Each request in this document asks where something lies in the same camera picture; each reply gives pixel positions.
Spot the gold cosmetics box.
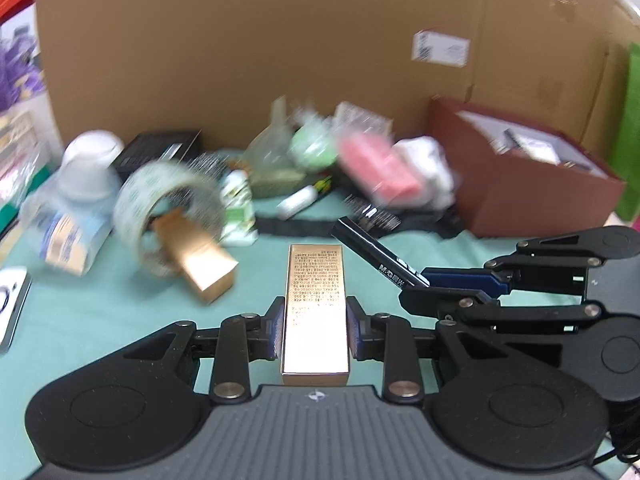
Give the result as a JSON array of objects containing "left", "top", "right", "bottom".
[{"left": 280, "top": 244, "right": 350, "bottom": 387}]

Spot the black marker pen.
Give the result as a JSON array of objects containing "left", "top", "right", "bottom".
[{"left": 331, "top": 217, "right": 431, "bottom": 289}]

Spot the patterned clear tape roll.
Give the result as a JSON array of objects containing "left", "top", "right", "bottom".
[{"left": 112, "top": 160, "right": 228, "bottom": 279}]

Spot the small gold box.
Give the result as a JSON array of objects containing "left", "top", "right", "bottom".
[{"left": 152, "top": 209, "right": 238, "bottom": 304}]

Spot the dark red storage box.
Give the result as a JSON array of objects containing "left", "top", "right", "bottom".
[{"left": 426, "top": 98, "right": 625, "bottom": 237}]

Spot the green tote bag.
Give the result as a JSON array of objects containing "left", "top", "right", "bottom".
[{"left": 610, "top": 44, "right": 640, "bottom": 222}]

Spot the white green small bottle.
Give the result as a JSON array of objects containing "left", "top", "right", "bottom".
[{"left": 220, "top": 170, "right": 258, "bottom": 247}]

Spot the white crumpled plastic bag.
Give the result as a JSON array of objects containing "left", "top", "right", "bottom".
[{"left": 393, "top": 136, "right": 457, "bottom": 210}]

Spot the white lip balm tube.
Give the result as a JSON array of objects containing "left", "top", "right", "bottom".
[{"left": 276, "top": 185, "right": 319, "bottom": 220}]

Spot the glass flask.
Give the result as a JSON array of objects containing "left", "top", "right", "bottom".
[{"left": 243, "top": 96, "right": 306, "bottom": 198}]

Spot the pink sponge in bag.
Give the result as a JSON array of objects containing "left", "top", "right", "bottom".
[{"left": 337, "top": 132, "right": 431, "bottom": 208}]

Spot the green round container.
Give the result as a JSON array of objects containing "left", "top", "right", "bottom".
[{"left": 290, "top": 120, "right": 337, "bottom": 170}]

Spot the clear jar white lid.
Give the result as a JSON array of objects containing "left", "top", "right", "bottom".
[{"left": 18, "top": 130, "right": 124, "bottom": 276}]

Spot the black flat box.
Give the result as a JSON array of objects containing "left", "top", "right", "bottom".
[{"left": 111, "top": 129, "right": 203, "bottom": 182}]

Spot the white card at edge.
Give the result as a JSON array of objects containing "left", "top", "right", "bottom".
[{"left": 0, "top": 266, "right": 32, "bottom": 354}]

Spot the white shipping label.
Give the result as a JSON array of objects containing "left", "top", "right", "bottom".
[{"left": 411, "top": 30, "right": 471, "bottom": 68}]

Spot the large cardboard box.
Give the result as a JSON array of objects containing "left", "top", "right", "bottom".
[{"left": 36, "top": 0, "right": 616, "bottom": 146}]

